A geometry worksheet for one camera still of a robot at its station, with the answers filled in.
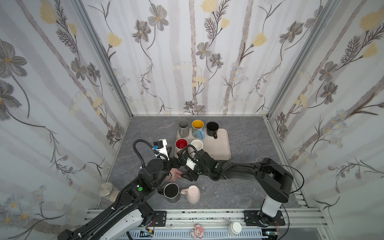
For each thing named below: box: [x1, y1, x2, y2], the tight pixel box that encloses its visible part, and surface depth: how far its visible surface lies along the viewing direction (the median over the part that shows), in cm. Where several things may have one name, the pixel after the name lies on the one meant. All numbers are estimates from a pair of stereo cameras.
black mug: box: [163, 182, 181, 204], surface depth 76 cm
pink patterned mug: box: [169, 168, 183, 181], surface depth 82 cm
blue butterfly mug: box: [191, 119, 205, 140], surface depth 103 cm
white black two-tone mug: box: [206, 121, 219, 139], surface depth 103 cm
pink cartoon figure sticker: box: [190, 224, 204, 240], surface depth 69 cm
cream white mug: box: [175, 138, 189, 158], surface depth 98 cm
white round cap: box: [227, 221, 242, 236], surface depth 65 cm
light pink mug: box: [180, 185, 201, 204], surface depth 76 cm
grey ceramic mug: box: [177, 119, 190, 138], surface depth 103 cm
